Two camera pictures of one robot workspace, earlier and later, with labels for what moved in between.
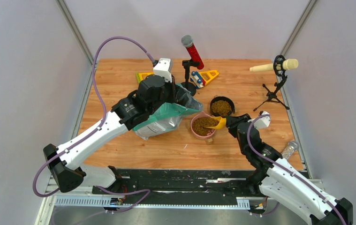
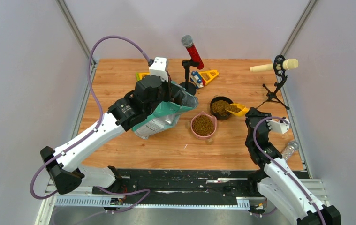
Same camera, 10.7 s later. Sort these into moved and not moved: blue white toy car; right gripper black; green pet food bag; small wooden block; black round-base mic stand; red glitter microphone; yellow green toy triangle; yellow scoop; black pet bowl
Moved: right gripper black; yellow scoop; green pet food bag
Not moved: blue white toy car; black round-base mic stand; black pet bowl; small wooden block; red glitter microphone; yellow green toy triangle
